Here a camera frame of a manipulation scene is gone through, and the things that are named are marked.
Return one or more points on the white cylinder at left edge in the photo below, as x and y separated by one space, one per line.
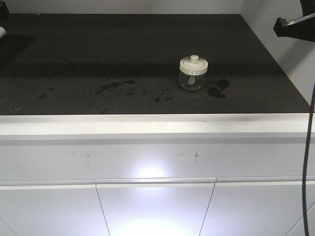
2 32

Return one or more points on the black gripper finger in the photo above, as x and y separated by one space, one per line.
302 28

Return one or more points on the glass jar with cream lid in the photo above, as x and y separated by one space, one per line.
192 73

